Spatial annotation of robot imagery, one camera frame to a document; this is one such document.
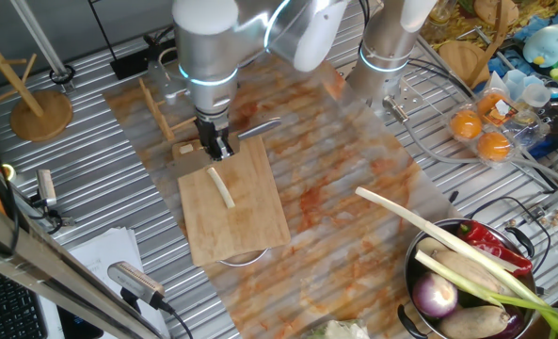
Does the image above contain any purple eggplant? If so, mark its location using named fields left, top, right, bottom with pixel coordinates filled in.
left=483, top=304, right=527, bottom=339

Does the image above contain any white scallion stalk piece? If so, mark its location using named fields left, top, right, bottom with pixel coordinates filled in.
left=206, top=167, right=236, bottom=210

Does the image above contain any clear glass jar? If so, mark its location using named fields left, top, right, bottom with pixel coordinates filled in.
left=427, top=0, right=454, bottom=25

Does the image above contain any red pepper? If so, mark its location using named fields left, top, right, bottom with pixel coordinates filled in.
left=456, top=219, right=534, bottom=278

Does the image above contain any silver tripod pole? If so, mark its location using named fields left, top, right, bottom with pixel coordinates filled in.
left=8, top=0, right=77, bottom=93

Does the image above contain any clear plastic fruit container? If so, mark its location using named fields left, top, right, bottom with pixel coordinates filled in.
left=445, top=87, right=550, bottom=167

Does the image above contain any silver depth camera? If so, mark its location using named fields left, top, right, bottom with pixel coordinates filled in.
left=35, top=168, right=58, bottom=208
left=106, top=260, right=167, bottom=308

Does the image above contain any wooden mug tree stand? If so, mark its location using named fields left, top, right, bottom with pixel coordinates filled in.
left=0, top=0, right=74, bottom=143
left=437, top=0, right=513, bottom=89

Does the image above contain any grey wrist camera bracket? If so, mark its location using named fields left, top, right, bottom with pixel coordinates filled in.
left=149, top=58, right=188, bottom=105

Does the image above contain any white paper stack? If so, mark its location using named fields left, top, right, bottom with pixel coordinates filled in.
left=38, top=226, right=171, bottom=339

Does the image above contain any grey hose with metal connector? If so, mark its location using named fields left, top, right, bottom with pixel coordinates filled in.
left=382, top=95, right=558, bottom=189

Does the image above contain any white plastic cup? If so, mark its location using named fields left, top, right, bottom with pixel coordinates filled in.
left=521, top=83, right=553, bottom=109
left=502, top=69, right=529, bottom=101

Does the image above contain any steel cleaver knife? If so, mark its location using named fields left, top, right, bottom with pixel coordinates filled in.
left=167, top=117, right=283, bottom=178

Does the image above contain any aluminium frame beam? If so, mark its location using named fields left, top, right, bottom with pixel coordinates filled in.
left=0, top=192, right=167, bottom=339

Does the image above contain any orange fruit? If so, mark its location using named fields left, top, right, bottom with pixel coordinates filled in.
left=449, top=108, right=484, bottom=141
left=476, top=92, right=510, bottom=124
left=475, top=131, right=513, bottom=163

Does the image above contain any brown sweet potato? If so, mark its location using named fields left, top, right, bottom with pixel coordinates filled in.
left=438, top=303, right=510, bottom=339
left=432, top=249, right=513, bottom=297

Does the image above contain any pale green cabbage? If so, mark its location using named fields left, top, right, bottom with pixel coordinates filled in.
left=306, top=318, right=372, bottom=339

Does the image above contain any black keyboard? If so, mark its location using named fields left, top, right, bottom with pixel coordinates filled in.
left=0, top=262, right=49, bottom=339

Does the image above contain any black smartphone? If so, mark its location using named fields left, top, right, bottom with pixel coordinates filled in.
left=56, top=305, right=105, bottom=339

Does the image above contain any wooden cutting board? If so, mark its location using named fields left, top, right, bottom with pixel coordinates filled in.
left=171, top=135, right=293, bottom=267

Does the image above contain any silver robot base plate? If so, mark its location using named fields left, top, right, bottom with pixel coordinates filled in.
left=376, top=77, right=425, bottom=119

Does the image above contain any wooden peg knife rack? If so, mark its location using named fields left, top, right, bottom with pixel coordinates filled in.
left=137, top=77, right=199, bottom=142

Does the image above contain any marble pattern table mat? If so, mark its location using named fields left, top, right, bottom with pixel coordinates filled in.
left=102, top=27, right=454, bottom=339

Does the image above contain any pale potato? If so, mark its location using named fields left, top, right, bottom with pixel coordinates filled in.
left=416, top=236, right=449, bottom=256

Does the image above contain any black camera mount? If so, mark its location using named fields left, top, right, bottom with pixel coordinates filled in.
left=24, top=190, right=76, bottom=233

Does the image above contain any purple onion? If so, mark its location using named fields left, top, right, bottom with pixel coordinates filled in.
left=411, top=271, right=459, bottom=320

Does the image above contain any long green scallion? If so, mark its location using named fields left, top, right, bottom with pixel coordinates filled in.
left=355, top=186, right=558, bottom=339
left=413, top=249, right=558, bottom=331

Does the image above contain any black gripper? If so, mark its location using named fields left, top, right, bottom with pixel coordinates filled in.
left=194, top=115, right=235, bottom=162

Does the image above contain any yellow dried pasta bag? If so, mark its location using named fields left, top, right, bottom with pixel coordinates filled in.
left=442, top=0, right=558, bottom=41

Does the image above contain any light blue plush toy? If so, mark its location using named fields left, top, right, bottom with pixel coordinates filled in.
left=521, top=24, right=558, bottom=69

